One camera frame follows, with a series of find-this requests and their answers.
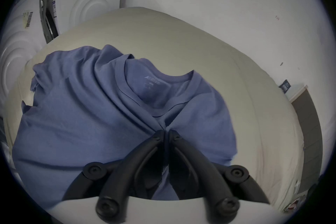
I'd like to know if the bed with beige sheet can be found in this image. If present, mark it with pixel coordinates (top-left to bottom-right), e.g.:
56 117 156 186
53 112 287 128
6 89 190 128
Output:
3 7 305 214

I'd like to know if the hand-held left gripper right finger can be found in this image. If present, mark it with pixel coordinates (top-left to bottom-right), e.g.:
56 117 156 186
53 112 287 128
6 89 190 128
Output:
168 130 270 221

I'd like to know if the blue t-shirt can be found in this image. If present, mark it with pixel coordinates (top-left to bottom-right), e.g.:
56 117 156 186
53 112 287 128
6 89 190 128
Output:
12 44 238 211

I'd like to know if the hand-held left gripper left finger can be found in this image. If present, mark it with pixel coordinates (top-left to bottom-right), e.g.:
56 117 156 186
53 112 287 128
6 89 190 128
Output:
62 130 165 221

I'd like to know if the grey door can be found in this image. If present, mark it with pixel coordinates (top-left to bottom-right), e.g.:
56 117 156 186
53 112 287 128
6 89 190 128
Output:
291 85 324 196

